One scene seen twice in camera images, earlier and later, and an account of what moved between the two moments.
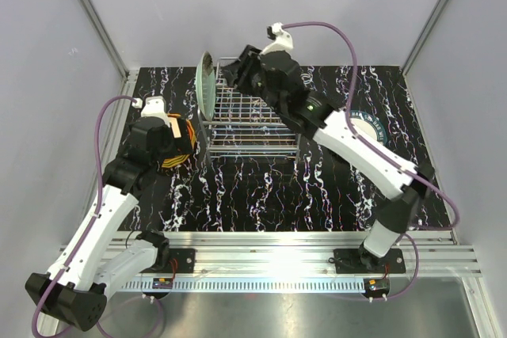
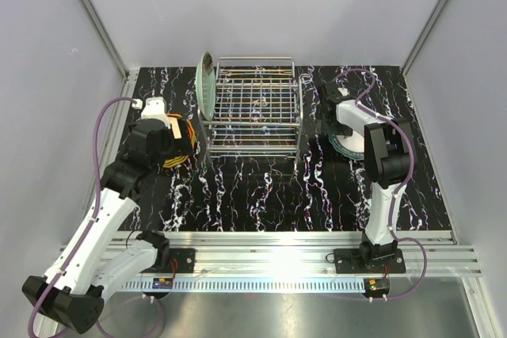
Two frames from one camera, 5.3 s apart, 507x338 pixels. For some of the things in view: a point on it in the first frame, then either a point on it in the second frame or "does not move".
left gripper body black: [168, 151] does not move
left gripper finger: [175, 127] does not move
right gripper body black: [250, 71] -> [329, 127]
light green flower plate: [206, 85] does not move
